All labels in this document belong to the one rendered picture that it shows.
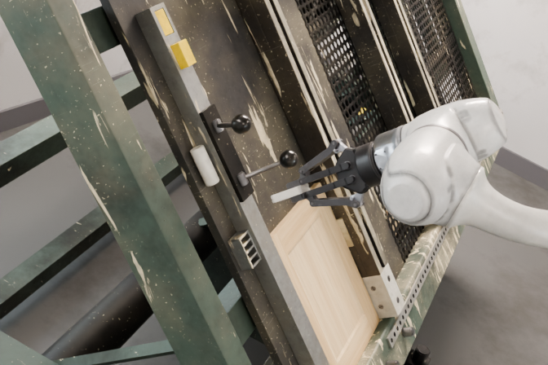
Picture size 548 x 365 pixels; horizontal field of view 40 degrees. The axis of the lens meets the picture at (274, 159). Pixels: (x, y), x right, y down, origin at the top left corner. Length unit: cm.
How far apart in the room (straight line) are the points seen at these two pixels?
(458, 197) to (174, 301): 57
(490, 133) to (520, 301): 272
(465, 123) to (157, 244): 56
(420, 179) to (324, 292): 80
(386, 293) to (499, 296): 192
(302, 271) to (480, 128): 68
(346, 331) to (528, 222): 83
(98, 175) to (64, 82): 17
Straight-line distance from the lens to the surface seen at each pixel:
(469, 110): 120
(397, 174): 104
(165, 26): 148
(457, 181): 106
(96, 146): 131
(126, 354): 172
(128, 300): 211
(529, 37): 470
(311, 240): 177
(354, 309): 190
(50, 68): 131
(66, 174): 378
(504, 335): 363
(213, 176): 149
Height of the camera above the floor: 219
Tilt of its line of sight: 31 degrees down
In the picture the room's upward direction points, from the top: 15 degrees clockwise
